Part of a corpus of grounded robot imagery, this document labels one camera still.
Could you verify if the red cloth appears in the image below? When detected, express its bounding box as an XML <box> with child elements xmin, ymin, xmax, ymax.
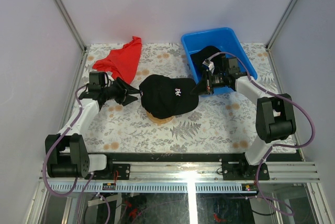
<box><xmin>92</xmin><ymin>36</ymin><xmax>142</xmax><ymax>84</ymax></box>

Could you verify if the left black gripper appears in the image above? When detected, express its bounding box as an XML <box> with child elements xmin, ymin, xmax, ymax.
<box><xmin>103</xmin><ymin>77</ymin><xmax>142</xmax><ymax>106</ymax></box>

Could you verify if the blue plastic bin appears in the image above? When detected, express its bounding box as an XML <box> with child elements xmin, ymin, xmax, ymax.
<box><xmin>181</xmin><ymin>28</ymin><xmax>259</xmax><ymax>100</ymax></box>

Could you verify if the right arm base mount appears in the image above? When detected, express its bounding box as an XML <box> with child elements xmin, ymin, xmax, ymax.
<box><xmin>221</xmin><ymin>158</ymin><xmax>270</xmax><ymax>181</ymax></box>

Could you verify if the aluminium frame post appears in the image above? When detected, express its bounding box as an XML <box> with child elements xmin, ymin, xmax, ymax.
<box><xmin>265</xmin><ymin>0</ymin><xmax>299</xmax><ymax>51</ymax></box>
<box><xmin>53</xmin><ymin>0</ymin><xmax>87</xmax><ymax>52</ymax></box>

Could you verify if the purple cable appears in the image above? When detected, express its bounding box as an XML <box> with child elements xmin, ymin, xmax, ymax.
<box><xmin>42</xmin><ymin>84</ymin><xmax>110</xmax><ymax>224</ymax></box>
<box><xmin>209</xmin><ymin>52</ymin><xmax>316</xmax><ymax>217</ymax></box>

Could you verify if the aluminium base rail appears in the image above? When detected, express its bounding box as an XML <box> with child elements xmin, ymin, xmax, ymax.
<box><xmin>114</xmin><ymin>162</ymin><xmax>320</xmax><ymax>183</ymax></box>

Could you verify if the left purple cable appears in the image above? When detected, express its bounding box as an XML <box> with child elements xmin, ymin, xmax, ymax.
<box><xmin>42</xmin><ymin>84</ymin><xmax>110</xmax><ymax>224</ymax></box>

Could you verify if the black cap pink logo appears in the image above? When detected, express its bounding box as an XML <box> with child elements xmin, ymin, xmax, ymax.
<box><xmin>139</xmin><ymin>74</ymin><xmax>199</xmax><ymax>119</ymax></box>

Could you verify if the left aluminium frame post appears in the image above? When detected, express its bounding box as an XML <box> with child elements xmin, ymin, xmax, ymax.
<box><xmin>53</xmin><ymin>0</ymin><xmax>87</xmax><ymax>52</ymax></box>

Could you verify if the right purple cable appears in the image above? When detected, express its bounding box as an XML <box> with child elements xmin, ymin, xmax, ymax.
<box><xmin>209</xmin><ymin>52</ymin><xmax>316</xmax><ymax>217</ymax></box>

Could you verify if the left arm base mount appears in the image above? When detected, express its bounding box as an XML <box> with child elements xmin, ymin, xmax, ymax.
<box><xmin>93</xmin><ymin>161</ymin><xmax>131</xmax><ymax>181</ymax></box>

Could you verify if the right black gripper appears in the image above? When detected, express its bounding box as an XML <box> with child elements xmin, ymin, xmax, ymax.
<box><xmin>190</xmin><ymin>70</ymin><xmax>228</xmax><ymax>97</ymax></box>

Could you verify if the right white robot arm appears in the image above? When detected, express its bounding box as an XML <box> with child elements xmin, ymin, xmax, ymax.
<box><xmin>192</xmin><ymin>54</ymin><xmax>296</xmax><ymax>179</ymax></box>

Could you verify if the right aluminium frame post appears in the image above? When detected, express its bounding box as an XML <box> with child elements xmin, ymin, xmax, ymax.
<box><xmin>265</xmin><ymin>0</ymin><xmax>299</xmax><ymax>51</ymax></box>

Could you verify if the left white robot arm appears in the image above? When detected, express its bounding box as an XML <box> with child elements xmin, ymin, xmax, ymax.
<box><xmin>42</xmin><ymin>72</ymin><xmax>139</xmax><ymax>179</ymax></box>

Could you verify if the wooden hat stand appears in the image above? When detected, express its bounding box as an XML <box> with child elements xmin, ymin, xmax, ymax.
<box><xmin>146</xmin><ymin>111</ymin><xmax>174</xmax><ymax>125</ymax></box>

